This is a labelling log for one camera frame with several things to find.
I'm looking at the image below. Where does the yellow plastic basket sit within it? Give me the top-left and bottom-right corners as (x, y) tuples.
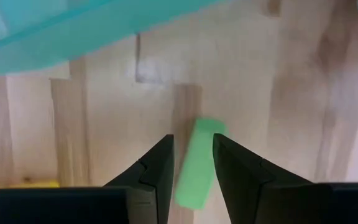
(0, 180), (61, 195)

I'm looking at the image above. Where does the green eraser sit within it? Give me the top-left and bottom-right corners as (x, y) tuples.
(174, 117), (229, 210)

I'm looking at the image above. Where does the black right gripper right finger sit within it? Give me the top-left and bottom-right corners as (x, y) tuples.
(212, 133), (358, 224)

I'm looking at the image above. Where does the teal translucent plastic bin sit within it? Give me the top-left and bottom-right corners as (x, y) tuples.
(0, 0), (229, 78)

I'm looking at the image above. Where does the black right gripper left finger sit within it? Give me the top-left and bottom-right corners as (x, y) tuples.
(0, 134), (176, 224)

